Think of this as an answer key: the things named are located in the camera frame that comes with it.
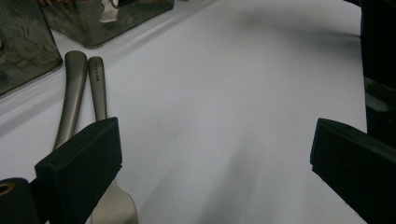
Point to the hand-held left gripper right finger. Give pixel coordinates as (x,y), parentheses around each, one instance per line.
(358,174)

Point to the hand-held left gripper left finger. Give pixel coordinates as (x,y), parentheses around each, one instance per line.
(77,168)

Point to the smoky translucent plastic bin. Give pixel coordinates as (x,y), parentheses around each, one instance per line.
(25,53)
(84,25)

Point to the white ceramic spoon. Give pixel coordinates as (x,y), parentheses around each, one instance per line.
(109,12)

